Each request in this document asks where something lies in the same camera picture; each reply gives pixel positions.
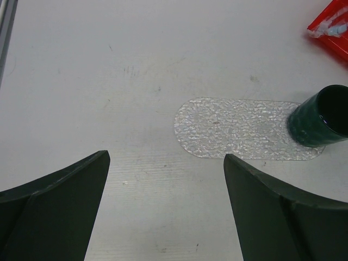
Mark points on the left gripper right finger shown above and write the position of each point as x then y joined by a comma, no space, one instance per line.
278,221

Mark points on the clear textured plastic tray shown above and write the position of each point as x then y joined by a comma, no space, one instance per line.
249,129

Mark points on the dark green mug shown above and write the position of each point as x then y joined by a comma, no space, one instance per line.
322,119

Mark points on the toothbrush in clear wrapper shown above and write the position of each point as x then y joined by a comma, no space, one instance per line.
335,26

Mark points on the red divided bin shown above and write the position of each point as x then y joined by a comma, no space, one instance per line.
338,46

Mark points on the aluminium rail frame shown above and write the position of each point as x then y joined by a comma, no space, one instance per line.
8,11

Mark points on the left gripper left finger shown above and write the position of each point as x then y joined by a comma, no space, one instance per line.
52,217

